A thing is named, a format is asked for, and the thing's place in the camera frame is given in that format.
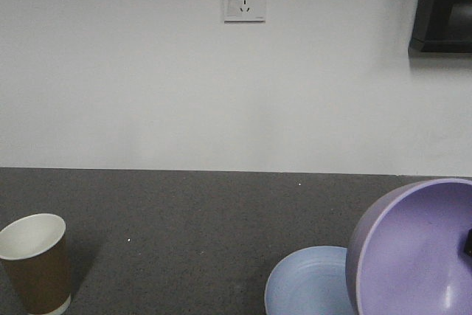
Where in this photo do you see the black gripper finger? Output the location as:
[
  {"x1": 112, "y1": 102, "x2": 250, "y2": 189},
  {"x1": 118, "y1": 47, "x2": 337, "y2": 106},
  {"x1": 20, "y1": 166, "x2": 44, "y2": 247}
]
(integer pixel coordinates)
[{"x1": 463, "y1": 229, "x2": 472, "y2": 256}]

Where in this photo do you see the purple plastic bowl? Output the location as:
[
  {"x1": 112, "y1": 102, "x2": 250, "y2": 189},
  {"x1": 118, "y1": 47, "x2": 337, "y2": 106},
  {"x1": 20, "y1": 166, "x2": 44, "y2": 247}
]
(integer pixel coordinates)
[{"x1": 346, "y1": 179, "x2": 471, "y2": 314}]

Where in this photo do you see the brown paper cup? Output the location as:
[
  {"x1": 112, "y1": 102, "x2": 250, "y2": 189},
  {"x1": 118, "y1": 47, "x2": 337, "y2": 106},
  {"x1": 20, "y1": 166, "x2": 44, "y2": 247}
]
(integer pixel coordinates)
[{"x1": 1, "y1": 213, "x2": 72, "y2": 314}]

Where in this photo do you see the light blue plate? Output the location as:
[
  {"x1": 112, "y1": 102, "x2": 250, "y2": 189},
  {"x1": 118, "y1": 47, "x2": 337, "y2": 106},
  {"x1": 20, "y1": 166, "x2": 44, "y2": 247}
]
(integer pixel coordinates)
[{"x1": 264, "y1": 246, "x2": 355, "y2": 314}]

